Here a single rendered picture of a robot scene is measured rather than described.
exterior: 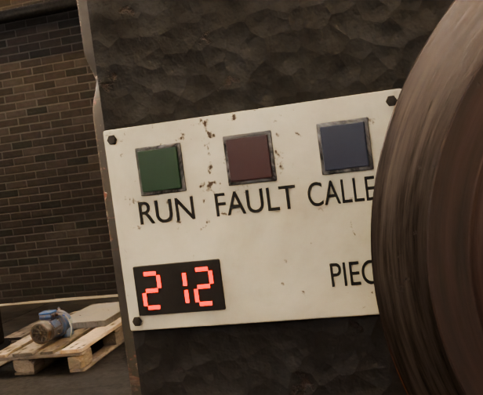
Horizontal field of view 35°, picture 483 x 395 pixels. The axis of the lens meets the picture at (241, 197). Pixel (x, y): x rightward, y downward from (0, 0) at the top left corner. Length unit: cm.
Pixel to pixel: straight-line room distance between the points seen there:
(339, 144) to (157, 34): 19
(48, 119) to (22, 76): 49
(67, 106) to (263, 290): 683
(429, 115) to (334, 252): 19
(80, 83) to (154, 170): 673
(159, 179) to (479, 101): 30
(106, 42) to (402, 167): 33
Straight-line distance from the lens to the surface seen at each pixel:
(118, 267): 338
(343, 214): 63
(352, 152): 62
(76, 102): 740
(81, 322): 543
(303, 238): 64
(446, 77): 49
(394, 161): 49
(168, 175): 66
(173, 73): 69
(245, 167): 64
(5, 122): 777
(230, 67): 67
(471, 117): 47
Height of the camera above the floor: 121
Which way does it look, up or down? 3 degrees down
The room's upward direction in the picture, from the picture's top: 7 degrees counter-clockwise
